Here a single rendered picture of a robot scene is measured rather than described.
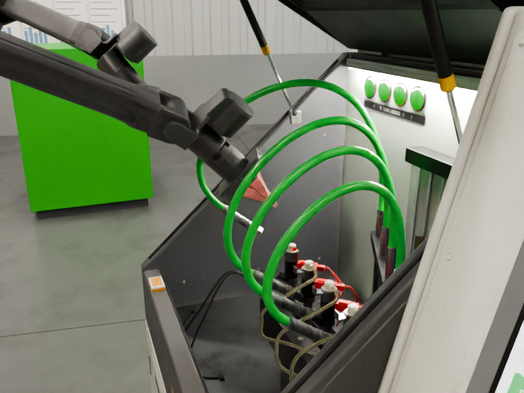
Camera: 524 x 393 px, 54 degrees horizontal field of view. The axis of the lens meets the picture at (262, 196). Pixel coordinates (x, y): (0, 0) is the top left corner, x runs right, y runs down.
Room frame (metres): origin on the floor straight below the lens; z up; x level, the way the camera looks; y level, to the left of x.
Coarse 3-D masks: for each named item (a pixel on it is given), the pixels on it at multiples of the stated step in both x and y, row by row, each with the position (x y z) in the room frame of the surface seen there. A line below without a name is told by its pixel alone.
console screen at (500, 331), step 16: (512, 272) 0.48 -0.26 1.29; (512, 288) 0.47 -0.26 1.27; (512, 304) 0.46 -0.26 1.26; (496, 320) 0.47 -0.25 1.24; (512, 320) 0.45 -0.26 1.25; (496, 336) 0.46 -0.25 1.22; (512, 336) 0.45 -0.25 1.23; (480, 352) 0.47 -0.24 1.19; (496, 352) 0.45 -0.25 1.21; (512, 352) 0.44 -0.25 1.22; (480, 368) 0.46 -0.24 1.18; (496, 368) 0.45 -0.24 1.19; (512, 368) 0.43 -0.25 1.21; (480, 384) 0.45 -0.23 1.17; (496, 384) 0.44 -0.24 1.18; (512, 384) 0.42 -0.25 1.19
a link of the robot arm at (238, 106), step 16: (224, 96) 0.86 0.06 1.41; (192, 112) 0.92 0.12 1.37; (208, 112) 0.86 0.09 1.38; (224, 112) 0.87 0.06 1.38; (240, 112) 0.86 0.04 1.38; (176, 128) 0.83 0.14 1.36; (192, 128) 0.87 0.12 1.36; (224, 128) 0.87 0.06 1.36; (240, 128) 0.89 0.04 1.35; (176, 144) 0.84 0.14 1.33
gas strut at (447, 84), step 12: (420, 0) 0.62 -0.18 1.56; (432, 0) 0.62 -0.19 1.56; (432, 12) 0.62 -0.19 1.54; (432, 24) 0.62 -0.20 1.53; (432, 36) 0.63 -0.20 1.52; (432, 48) 0.64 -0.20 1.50; (444, 48) 0.63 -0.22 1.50; (444, 60) 0.63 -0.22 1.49; (444, 72) 0.64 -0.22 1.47; (444, 84) 0.64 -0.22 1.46; (456, 108) 0.65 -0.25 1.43; (456, 120) 0.65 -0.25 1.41; (456, 132) 0.66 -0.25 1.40
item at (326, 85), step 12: (276, 84) 1.00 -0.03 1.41; (288, 84) 1.00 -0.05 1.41; (300, 84) 1.00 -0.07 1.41; (312, 84) 1.00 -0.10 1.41; (324, 84) 0.99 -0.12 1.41; (252, 96) 1.00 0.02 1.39; (348, 96) 0.99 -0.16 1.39; (360, 108) 0.99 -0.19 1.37; (372, 120) 0.99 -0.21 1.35; (204, 180) 1.01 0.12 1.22; (204, 192) 1.01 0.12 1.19; (216, 204) 1.00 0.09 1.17
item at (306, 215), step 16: (336, 192) 0.68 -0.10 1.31; (384, 192) 0.71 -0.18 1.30; (320, 208) 0.67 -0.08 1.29; (304, 224) 0.66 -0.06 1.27; (400, 224) 0.72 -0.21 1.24; (288, 240) 0.65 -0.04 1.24; (400, 240) 0.72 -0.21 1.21; (272, 256) 0.65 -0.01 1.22; (400, 256) 0.72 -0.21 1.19; (272, 272) 0.65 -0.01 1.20; (272, 304) 0.65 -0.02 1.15; (288, 320) 0.66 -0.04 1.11; (320, 336) 0.67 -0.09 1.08
